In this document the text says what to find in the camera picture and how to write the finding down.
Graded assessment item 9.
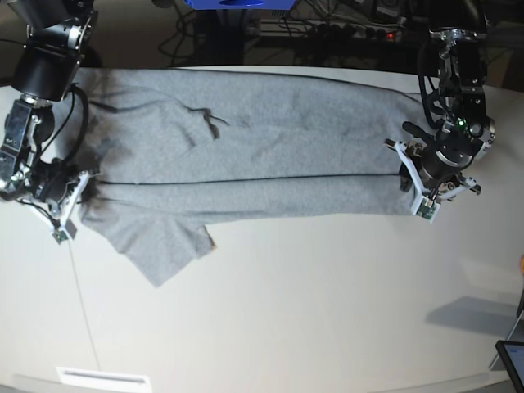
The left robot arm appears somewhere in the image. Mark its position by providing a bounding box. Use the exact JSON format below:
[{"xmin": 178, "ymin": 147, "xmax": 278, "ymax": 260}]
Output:
[{"xmin": 385, "ymin": 1, "xmax": 495, "ymax": 221}]

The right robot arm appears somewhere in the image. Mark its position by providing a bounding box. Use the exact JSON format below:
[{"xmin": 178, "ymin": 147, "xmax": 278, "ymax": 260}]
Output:
[{"xmin": 1, "ymin": 1, "xmax": 98, "ymax": 243}]

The tablet with black frame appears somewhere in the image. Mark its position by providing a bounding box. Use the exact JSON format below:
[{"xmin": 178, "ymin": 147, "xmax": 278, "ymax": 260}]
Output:
[{"xmin": 495, "ymin": 341, "xmax": 523, "ymax": 393}]

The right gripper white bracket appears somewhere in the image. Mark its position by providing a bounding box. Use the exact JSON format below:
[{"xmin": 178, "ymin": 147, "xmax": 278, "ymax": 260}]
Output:
[{"xmin": 24, "ymin": 171, "xmax": 106, "ymax": 244}]

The grey T-shirt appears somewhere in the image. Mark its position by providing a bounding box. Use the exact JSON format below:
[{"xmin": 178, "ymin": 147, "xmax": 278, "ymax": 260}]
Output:
[{"xmin": 77, "ymin": 69, "xmax": 423, "ymax": 287}]

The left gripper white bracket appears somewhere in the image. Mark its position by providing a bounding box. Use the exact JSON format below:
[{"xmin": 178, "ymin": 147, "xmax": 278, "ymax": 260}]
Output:
[{"xmin": 385, "ymin": 139, "xmax": 481, "ymax": 223}]

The white label strip on table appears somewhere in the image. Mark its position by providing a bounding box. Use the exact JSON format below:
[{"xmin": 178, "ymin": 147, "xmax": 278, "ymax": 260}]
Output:
[{"xmin": 56, "ymin": 367, "xmax": 152, "ymax": 392}]

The power strip with red light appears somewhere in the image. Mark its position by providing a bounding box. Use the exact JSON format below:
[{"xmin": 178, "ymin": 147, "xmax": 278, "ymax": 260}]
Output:
[{"xmin": 329, "ymin": 22, "xmax": 405, "ymax": 43}]

